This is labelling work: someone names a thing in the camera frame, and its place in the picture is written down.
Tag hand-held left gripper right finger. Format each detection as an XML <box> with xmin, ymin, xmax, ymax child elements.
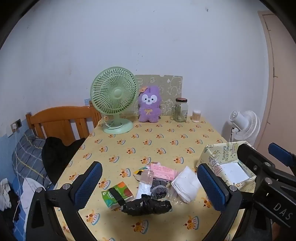
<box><xmin>196</xmin><ymin>163</ymin><xmax>243</xmax><ymax>241</ymax></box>

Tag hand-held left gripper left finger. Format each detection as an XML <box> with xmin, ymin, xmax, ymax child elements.
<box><xmin>26</xmin><ymin>161</ymin><xmax>103</xmax><ymax>241</ymax></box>

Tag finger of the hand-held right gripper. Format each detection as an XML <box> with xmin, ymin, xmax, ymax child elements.
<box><xmin>268</xmin><ymin>142</ymin><xmax>296</xmax><ymax>167</ymax></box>
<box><xmin>236</xmin><ymin>143</ymin><xmax>277</xmax><ymax>182</ymax></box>

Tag yellow cartoon-print box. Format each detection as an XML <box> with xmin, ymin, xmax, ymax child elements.
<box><xmin>196</xmin><ymin>140</ymin><xmax>257</xmax><ymax>193</ymax></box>

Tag white and pink pack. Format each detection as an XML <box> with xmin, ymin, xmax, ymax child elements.
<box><xmin>135</xmin><ymin>170</ymin><xmax>154</xmax><ymax>200</ymax></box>

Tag white paper sheet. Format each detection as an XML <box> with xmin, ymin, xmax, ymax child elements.
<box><xmin>218</xmin><ymin>161</ymin><xmax>250</xmax><ymax>186</ymax></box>

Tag white folded cloth pack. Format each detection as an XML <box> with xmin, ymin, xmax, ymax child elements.
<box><xmin>171</xmin><ymin>166</ymin><xmax>202</xmax><ymax>203</ymax></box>

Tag green tissue pack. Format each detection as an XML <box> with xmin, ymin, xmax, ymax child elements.
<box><xmin>101</xmin><ymin>181</ymin><xmax>135</xmax><ymax>211</ymax></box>

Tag white standing fan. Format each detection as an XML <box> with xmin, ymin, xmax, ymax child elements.
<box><xmin>229</xmin><ymin>110</ymin><xmax>261</xmax><ymax>143</ymax></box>

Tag black cloth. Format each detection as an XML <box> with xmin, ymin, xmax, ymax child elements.
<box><xmin>42</xmin><ymin>137</ymin><xmax>86</xmax><ymax>184</ymax></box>

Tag yellow snack packet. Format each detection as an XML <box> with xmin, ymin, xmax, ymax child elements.
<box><xmin>133</xmin><ymin>165</ymin><xmax>151</xmax><ymax>181</ymax></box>

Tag pink packet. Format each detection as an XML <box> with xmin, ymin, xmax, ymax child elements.
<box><xmin>148</xmin><ymin>163</ymin><xmax>178</xmax><ymax>181</ymax></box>

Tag grey rolled socks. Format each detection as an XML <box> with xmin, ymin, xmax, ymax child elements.
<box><xmin>150</xmin><ymin>178</ymin><xmax>169</xmax><ymax>200</ymax></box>

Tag beige door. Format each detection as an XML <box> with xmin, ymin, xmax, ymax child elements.
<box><xmin>258</xmin><ymin>10</ymin><xmax>296</xmax><ymax>158</ymax></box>

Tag white cloth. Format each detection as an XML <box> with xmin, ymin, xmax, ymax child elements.
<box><xmin>22</xmin><ymin>177</ymin><xmax>47</xmax><ymax>232</ymax></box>

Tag blue plaid pillow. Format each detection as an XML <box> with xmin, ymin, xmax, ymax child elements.
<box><xmin>11</xmin><ymin>128</ymin><xmax>55</xmax><ymax>186</ymax></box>

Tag yellow printed tablecloth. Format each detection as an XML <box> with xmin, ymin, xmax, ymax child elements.
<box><xmin>52</xmin><ymin>115</ymin><xmax>255</xmax><ymax>241</ymax></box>

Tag blue bed sheet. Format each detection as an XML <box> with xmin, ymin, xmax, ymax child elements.
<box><xmin>0</xmin><ymin>176</ymin><xmax>30</xmax><ymax>241</ymax></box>

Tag wooden bed headboard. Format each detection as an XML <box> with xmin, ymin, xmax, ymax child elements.
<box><xmin>25</xmin><ymin>105</ymin><xmax>102</xmax><ymax>146</ymax></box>

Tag glass jar with brown lid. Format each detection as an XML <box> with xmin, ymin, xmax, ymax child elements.
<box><xmin>172</xmin><ymin>98</ymin><xmax>188</xmax><ymax>122</ymax></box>

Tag white and black clothes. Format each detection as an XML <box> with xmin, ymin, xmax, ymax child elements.
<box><xmin>0</xmin><ymin>178</ymin><xmax>13</xmax><ymax>211</ymax></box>

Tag green desk fan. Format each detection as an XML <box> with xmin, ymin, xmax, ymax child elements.
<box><xmin>90</xmin><ymin>67</ymin><xmax>139</xmax><ymax>135</ymax></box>

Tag purple plush toy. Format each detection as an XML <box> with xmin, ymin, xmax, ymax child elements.
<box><xmin>138</xmin><ymin>86</ymin><xmax>162</xmax><ymax>123</ymax></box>

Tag beige printed board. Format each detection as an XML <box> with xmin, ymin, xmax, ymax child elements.
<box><xmin>134</xmin><ymin>74</ymin><xmax>183</xmax><ymax>116</ymax></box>

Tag white cable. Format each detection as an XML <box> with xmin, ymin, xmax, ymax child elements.
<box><xmin>13</xmin><ymin>126</ymin><xmax>23</xmax><ymax>220</ymax></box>

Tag wall socket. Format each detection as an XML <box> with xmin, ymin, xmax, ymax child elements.
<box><xmin>10</xmin><ymin>119</ymin><xmax>22</xmax><ymax>132</ymax></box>

